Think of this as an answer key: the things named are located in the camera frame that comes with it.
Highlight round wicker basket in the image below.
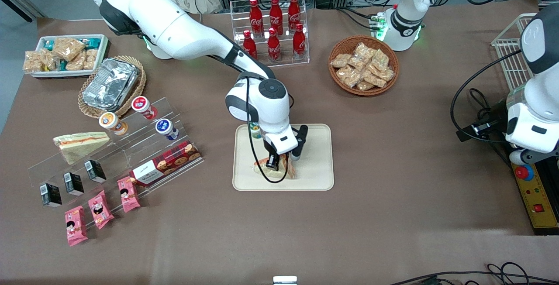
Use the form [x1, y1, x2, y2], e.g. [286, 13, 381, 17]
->
[328, 35, 400, 97]

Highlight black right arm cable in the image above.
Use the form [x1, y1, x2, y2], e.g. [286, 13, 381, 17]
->
[238, 72, 290, 184]

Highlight blue lid cup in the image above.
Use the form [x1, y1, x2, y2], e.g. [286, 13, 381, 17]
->
[155, 118, 179, 141]

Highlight clear bag rice crackers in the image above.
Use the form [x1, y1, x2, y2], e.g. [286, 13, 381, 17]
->
[43, 49, 62, 71]
[23, 51, 48, 74]
[52, 37, 86, 62]
[66, 54, 86, 71]
[83, 49, 99, 70]

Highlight red lid cup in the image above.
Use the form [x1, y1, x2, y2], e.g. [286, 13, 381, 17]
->
[131, 96, 159, 120]

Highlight long black camera cable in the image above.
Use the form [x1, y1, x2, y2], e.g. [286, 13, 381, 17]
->
[450, 49, 523, 144]

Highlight aluminium foil container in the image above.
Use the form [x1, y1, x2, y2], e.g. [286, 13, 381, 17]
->
[82, 58, 140, 112]

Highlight yellow control box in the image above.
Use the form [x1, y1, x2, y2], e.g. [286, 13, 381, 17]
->
[511, 163, 559, 236]

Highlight black cable bundle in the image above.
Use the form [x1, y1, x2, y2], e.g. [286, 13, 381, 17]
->
[389, 262, 559, 285]

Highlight triangle sandwich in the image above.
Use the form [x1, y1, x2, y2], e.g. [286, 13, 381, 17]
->
[53, 132, 110, 165]
[253, 154, 298, 180]

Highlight red emergency stop button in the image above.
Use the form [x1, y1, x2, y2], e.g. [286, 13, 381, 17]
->
[514, 164, 535, 182]

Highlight oval wicker basket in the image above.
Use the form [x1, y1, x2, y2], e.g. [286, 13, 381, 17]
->
[78, 55, 147, 119]

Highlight small black drink carton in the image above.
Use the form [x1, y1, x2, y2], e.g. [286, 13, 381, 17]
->
[84, 160, 107, 184]
[64, 172, 84, 196]
[40, 183, 62, 208]

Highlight clear acrylic bottle rack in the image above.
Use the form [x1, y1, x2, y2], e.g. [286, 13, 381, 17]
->
[230, 0, 310, 72]

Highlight red plaid cookie box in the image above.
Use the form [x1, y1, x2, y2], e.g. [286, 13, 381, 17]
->
[129, 141, 202, 187]

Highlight pink snack packet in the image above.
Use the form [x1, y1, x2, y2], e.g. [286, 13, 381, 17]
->
[65, 206, 88, 247]
[88, 190, 115, 230]
[117, 176, 141, 213]

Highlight orange lid cup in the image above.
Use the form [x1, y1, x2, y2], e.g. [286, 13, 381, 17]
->
[99, 112, 128, 136]

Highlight white wire rack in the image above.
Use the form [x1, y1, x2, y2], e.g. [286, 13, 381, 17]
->
[491, 13, 538, 91]

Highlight clear acrylic stepped stand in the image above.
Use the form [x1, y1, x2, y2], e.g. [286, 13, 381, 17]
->
[27, 97, 205, 227]

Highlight red cola bottle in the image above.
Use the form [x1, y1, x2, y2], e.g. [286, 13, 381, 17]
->
[269, 0, 283, 36]
[292, 23, 306, 60]
[288, 0, 301, 32]
[243, 30, 259, 61]
[267, 27, 281, 63]
[249, 0, 264, 37]

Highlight beige plastic tray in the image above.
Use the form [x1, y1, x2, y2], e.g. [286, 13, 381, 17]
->
[232, 124, 335, 191]

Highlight white rectangular bin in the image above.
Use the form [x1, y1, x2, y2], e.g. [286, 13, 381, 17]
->
[30, 34, 109, 79]

